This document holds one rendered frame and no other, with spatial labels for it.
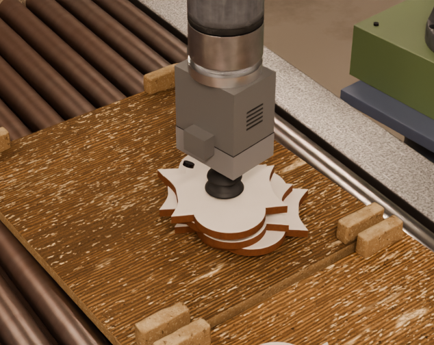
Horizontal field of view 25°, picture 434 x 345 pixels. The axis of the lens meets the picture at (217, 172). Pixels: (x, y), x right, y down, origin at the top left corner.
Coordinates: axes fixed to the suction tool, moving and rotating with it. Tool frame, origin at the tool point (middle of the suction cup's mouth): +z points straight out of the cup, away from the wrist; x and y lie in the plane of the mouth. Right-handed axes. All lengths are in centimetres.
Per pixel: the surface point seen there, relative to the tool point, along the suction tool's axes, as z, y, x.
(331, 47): 100, -117, 177
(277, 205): 0.4, 6.0, 2.0
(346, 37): 100, -118, 186
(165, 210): 1.7, -3.3, -5.9
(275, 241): 3.7, 7.4, 0.3
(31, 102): 7.6, -39.4, 2.8
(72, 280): 5.9, -5.6, -17.6
